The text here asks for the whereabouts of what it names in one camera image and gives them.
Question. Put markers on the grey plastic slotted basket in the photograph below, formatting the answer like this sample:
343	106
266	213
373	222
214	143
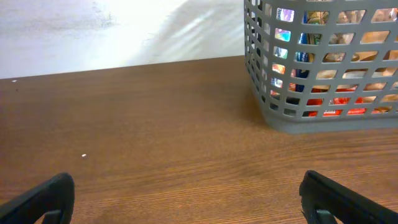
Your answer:
281	108

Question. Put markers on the Kleenex tissue multipack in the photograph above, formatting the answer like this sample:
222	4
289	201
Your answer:
287	15

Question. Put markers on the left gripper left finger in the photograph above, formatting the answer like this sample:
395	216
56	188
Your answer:
52	200

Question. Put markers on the silver brown snack pouch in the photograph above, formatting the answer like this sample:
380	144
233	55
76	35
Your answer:
353	17

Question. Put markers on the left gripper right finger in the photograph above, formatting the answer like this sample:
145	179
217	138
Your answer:
326	201

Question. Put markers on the San Remo spaghetti packet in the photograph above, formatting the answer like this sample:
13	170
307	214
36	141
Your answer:
334	94

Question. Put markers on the orange snack bag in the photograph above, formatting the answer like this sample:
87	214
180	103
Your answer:
382	80

